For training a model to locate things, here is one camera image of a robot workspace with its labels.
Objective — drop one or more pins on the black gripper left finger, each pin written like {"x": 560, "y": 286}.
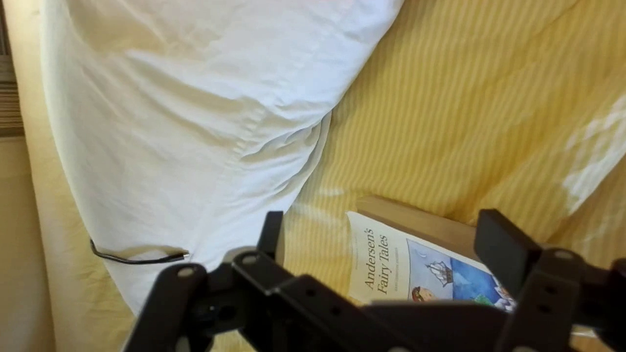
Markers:
{"x": 183, "y": 306}

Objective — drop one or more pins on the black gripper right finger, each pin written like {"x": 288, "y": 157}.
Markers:
{"x": 509, "y": 241}

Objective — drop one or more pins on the Andersen's Fairy Tales book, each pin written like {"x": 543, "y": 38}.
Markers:
{"x": 392, "y": 266}

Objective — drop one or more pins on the large white pillow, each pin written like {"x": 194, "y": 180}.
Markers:
{"x": 196, "y": 118}

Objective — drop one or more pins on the yellow striped duvet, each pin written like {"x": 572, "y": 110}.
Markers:
{"x": 470, "y": 98}

